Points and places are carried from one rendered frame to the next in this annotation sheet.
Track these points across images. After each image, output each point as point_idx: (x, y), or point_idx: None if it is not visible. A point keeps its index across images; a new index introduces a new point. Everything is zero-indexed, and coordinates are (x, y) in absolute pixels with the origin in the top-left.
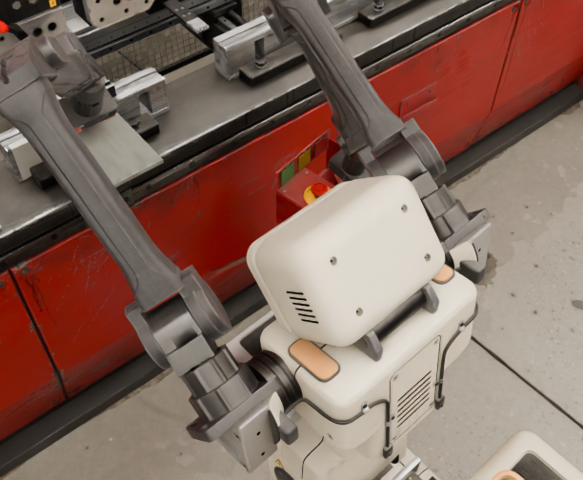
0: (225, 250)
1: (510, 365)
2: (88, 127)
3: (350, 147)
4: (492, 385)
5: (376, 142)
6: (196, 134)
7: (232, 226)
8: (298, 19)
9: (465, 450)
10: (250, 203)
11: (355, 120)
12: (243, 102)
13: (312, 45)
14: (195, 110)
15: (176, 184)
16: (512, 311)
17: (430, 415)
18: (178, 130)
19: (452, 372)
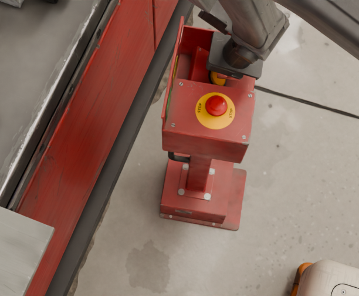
0: (88, 174)
1: (358, 114)
2: None
3: (265, 58)
4: (354, 141)
5: None
6: (34, 117)
7: (89, 151)
8: (312, 1)
9: None
10: (97, 120)
11: (275, 29)
12: (60, 33)
13: None
14: (6, 77)
15: (34, 180)
16: (334, 61)
17: (321, 198)
18: (5, 121)
19: (317, 147)
